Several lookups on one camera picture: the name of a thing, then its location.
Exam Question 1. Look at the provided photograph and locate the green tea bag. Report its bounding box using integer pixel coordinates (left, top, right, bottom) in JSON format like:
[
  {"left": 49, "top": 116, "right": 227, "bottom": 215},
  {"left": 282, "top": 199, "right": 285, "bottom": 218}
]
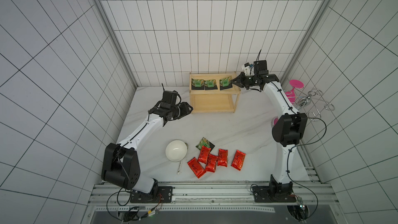
[
  {"left": 219, "top": 76, "right": 233, "bottom": 90},
  {"left": 191, "top": 78, "right": 205, "bottom": 90},
  {"left": 196, "top": 137, "right": 215, "bottom": 150},
  {"left": 204, "top": 79, "right": 218, "bottom": 90}
]

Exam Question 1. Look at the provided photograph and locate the wooden two-tier shelf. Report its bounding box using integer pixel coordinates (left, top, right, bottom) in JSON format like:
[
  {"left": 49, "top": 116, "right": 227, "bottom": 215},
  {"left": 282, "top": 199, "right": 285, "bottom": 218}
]
[{"left": 190, "top": 72, "right": 240, "bottom": 113}]

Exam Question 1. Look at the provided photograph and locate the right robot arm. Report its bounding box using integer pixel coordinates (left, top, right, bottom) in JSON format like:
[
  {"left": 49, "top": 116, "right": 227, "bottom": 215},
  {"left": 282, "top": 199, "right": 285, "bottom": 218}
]
[{"left": 232, "top": 60, "right": 308, "bottom": 198}]

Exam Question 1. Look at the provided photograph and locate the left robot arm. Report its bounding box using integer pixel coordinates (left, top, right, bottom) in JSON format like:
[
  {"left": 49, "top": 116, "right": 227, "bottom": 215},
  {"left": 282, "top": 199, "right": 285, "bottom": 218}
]
[{"left": 101, "top": 90, "right": 193, "bottom": 196}]

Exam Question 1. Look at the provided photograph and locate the red tea bag upper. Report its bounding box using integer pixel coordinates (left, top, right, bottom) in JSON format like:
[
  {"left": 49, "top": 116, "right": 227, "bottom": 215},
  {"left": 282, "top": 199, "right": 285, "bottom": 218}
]
[{"left": 198, "top": 146, "right": 211, "bottom": 164}]

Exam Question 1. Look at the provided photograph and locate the red tea bag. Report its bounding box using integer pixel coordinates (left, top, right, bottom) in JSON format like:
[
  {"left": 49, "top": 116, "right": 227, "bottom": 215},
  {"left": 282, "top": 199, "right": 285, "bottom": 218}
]
[
  {"left": 217, "top": 149, "right": 228, "bottom": 167},
  {"left": 231, "top": 150, "right": 246, "bottom": 171},
  {"left": 198, "top": 146, "right": 211, "bottom": 164},
  {"left": 205, "top": 154, "right": 218, "bottom": 173},
  {"left": 187, "top": 157, "right": 206, "bottom": 178}
]

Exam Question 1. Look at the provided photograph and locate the red tea bag middle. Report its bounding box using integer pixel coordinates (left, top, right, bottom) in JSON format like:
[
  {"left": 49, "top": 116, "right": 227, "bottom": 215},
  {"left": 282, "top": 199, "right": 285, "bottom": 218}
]
[{"left": 205, "top": 154, "right": 218, "bottom": 173}]

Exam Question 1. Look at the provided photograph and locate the red tea bag leftmost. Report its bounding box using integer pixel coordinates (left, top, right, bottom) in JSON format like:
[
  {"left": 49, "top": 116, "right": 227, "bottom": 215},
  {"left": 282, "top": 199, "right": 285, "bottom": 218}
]
[{"left": 187, "top": 157, "right": 206, "bottom": 178}]

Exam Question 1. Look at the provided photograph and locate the red tea bag centre right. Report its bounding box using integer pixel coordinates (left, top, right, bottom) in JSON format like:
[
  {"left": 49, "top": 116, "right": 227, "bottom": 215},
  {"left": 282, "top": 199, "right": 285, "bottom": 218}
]
[{"left": 217, "top": 149, "right": 228, "bottom": 167}]

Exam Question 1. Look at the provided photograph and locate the red tea bag rightmost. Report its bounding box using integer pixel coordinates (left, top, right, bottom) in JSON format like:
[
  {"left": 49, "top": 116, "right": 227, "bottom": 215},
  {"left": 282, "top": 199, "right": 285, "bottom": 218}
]
[{"left": 231, "top": 150, "right": 246, "bottom": 171}]

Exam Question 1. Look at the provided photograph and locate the pink plastic wine glass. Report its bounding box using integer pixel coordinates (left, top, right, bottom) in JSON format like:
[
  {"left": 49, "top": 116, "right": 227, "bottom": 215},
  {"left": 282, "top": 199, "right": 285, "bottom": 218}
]
[{"left": 285, "top": 79, "right": 304, "bottom": 104}]

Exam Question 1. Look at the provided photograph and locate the white bowl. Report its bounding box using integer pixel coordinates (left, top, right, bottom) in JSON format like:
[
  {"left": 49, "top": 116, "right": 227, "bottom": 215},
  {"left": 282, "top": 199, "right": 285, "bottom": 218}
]
[{"left": 165, "top": 140, "right": 188, "bottom": 162}]

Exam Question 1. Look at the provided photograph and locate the chrome cup rack stand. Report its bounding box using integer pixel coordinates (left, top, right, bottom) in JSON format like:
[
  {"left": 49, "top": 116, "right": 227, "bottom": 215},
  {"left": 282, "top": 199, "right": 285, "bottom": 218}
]
[{"left": 272, "top": 88, "right": 336, "bottom": 128}]

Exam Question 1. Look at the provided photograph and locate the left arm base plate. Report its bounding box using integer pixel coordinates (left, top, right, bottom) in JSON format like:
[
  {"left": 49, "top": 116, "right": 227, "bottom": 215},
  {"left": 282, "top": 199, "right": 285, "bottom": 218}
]
[{"left": 130, "top": 186, "right": 174, "bottom": 203}]

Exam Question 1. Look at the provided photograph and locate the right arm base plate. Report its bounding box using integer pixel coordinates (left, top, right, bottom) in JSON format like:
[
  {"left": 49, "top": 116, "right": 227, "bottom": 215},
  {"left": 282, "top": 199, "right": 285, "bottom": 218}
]
[{"left": 250, "top": 184, "right": 296, "bottom": 203}]

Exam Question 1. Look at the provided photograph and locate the aluminium rail frame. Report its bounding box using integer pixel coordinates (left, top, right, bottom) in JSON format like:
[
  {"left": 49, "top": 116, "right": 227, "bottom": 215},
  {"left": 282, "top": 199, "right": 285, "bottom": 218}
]
[{"left": 82, "top": 181, "right": 347, "bottom": 224}]

